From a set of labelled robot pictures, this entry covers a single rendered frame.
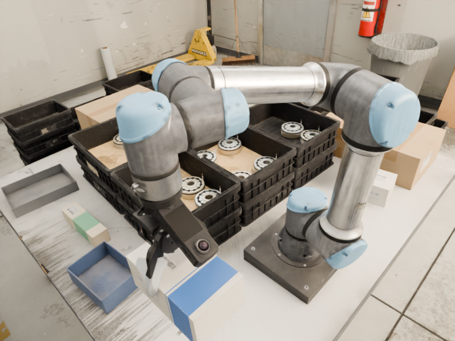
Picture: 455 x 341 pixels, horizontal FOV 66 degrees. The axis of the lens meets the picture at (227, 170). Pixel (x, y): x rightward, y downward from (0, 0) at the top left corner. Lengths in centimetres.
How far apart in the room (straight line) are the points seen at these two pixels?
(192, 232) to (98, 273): 79
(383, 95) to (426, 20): 325
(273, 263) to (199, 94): 76
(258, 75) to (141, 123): 30
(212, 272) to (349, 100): 44
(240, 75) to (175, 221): 30
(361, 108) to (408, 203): 88
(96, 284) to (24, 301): 110
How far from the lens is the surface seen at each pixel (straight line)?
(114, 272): 129
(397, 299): 214
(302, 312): 114
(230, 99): 53
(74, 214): 149
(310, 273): 117
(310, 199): 106
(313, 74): 79
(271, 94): 71
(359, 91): 76
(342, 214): 92
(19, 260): 259
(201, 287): 64
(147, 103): 48
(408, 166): 159
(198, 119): 50
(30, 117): 305
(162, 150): 49
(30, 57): 447
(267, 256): 119
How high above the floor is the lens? 166
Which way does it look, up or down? 36 degrees down
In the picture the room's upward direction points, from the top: 4 degrees counter-clockwise
